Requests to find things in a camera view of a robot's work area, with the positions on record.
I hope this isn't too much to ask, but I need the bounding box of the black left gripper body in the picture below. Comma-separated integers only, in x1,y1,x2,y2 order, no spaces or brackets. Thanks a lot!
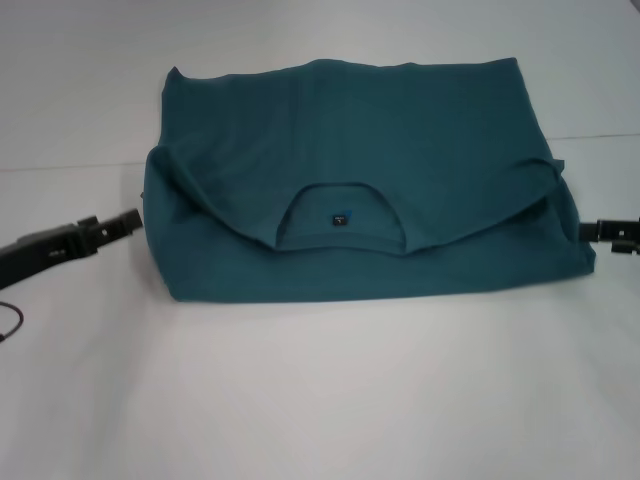
0,223,86,291

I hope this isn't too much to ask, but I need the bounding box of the teal t-shirt with pink print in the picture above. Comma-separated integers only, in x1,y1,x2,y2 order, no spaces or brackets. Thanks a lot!
139,57,597,305

